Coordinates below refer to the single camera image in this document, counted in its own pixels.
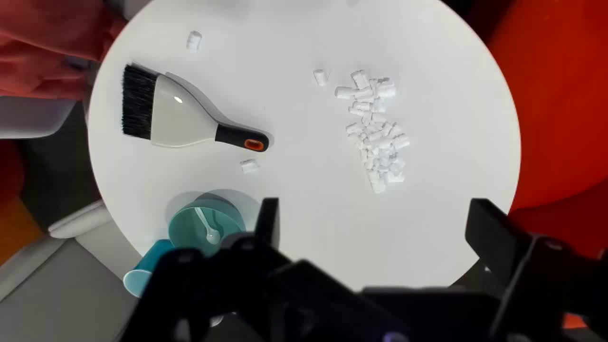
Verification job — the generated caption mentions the pile of white pellets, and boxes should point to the pile of white pellets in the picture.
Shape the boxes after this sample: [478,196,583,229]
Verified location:
[334,71,410,195]

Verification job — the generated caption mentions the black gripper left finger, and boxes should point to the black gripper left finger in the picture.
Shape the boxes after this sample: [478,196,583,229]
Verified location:
[254,198,279,248]

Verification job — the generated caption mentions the gray armchair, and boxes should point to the gray armchair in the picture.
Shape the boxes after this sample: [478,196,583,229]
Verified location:
[0,98,138,342]

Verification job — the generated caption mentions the orange chair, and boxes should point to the orange chair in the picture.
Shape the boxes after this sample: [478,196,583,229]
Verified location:
[488,0,608,257]

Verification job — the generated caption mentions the white spoon in bowl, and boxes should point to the white spoon in bowl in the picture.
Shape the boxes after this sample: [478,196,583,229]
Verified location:
[193,208,220,246]

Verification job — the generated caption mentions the teal cup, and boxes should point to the teal cup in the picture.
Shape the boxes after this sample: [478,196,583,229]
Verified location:
[123,240,173,299]

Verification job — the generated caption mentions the white hand brush black bristles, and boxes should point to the white hand brush black bristles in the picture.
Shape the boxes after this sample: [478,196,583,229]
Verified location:
[121,65,269,153]

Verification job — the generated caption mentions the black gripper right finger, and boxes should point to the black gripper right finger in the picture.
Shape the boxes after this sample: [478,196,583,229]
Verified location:
[465,198,535,280]

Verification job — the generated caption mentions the teal bowl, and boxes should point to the teal bowl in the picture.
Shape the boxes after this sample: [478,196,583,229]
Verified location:
[167,195,245,255]

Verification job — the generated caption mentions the round white table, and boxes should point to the round white table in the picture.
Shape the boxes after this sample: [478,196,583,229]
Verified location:
[87,0,520,290]

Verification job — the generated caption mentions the orange sweater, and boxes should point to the orange sweater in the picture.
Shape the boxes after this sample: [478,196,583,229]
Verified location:
[0,0,125,101]

